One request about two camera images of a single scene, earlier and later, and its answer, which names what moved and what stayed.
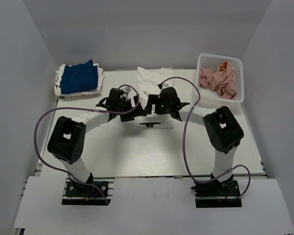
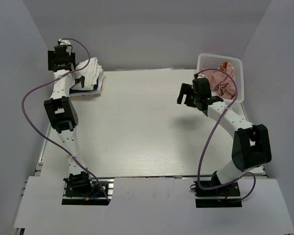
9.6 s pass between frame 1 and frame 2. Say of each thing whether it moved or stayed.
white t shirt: moved
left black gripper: moved
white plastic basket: stayed
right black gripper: moved
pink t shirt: stayed
